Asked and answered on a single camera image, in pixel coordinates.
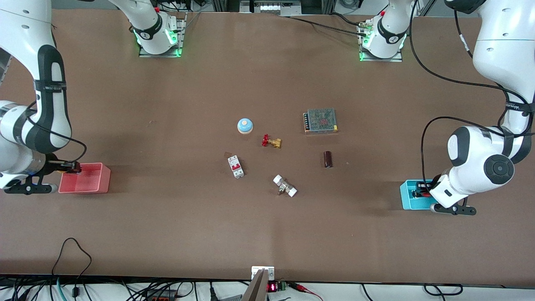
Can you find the white bracket grey bar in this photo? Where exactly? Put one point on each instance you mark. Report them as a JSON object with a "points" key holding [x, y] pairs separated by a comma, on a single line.
{"points": [[258, 284]]}

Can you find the blue dome button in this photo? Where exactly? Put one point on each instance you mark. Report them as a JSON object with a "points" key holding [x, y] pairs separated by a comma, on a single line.
{"points": [[245, 125]]}

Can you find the white device with sockets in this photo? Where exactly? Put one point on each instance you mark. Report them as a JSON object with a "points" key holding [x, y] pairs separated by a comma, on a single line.
{"points": [[276, 6]]}

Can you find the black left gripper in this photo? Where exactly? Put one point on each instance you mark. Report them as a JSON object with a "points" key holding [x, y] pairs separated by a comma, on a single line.
{"points": [[427, 187]]}

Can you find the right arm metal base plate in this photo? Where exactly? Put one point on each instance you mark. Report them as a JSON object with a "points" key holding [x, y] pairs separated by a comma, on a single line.
{"points": [[182, 37]]}

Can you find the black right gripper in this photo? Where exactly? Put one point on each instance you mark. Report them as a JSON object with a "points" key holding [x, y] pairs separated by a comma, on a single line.
{"points": [[55, 166]]}

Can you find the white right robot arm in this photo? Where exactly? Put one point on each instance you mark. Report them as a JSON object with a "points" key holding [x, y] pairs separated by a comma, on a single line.
{"points": [[25, 42]]}

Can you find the black orange power strip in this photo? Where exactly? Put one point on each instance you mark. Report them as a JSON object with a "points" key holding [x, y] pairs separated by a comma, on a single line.
{"points": [[161, 296]]}

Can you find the dark brown cylinder capacitor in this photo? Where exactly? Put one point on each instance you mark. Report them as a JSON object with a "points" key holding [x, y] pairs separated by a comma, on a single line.
{"points": [[328, 159]]}

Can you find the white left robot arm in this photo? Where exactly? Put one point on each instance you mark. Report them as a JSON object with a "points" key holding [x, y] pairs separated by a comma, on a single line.
{"points": [[501, 42]]}

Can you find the white red circuit breaker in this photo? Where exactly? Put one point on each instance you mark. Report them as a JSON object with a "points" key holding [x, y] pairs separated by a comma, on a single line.
{"points": [[235, 166]]}

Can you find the metal fitting white caps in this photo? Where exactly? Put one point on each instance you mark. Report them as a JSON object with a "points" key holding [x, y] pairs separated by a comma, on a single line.
{"points": [[285, 186]]}

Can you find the red clip lead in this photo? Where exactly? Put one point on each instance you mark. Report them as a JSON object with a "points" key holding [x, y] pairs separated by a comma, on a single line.
{"points": [[305, 289]]}

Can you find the cyan plastic box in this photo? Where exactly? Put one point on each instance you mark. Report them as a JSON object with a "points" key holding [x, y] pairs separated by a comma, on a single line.
{"points": [[407, 200]]}

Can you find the pink plastic box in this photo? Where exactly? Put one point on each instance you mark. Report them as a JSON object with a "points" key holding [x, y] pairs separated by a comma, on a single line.
{"points": [[94, 179]]}

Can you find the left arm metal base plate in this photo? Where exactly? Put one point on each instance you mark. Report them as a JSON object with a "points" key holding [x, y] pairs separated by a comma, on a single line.
{"points": [[382, 59]]}

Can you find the perforated metal side rail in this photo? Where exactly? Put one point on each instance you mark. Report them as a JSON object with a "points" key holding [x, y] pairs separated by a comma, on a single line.
{"points": [[4, 69]]}

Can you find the metal mesh power supply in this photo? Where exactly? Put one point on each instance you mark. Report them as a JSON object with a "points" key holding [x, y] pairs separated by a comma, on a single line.
{"points": [[321, 120]]}

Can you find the red LED display module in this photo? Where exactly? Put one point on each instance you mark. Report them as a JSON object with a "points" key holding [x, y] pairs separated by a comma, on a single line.
{"points": [[272, 286]]}

